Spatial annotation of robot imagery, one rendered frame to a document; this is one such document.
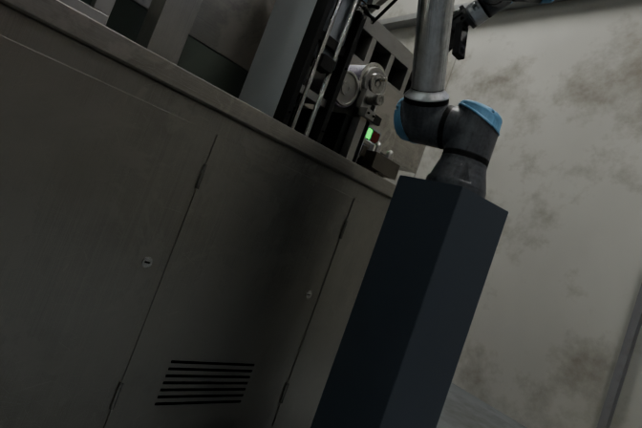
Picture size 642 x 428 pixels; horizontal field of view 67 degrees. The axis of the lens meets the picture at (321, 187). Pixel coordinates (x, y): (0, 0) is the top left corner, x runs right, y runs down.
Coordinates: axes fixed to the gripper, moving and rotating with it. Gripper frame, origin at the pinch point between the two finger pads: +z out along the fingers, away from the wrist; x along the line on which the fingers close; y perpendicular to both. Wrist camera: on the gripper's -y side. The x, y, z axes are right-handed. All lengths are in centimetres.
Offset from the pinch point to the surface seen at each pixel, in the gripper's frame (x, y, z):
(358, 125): 7.0, -15.0, 26.5
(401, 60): -47, 48, 22
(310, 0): 37.1, 13.8, 14.9
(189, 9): 72, -3, 31
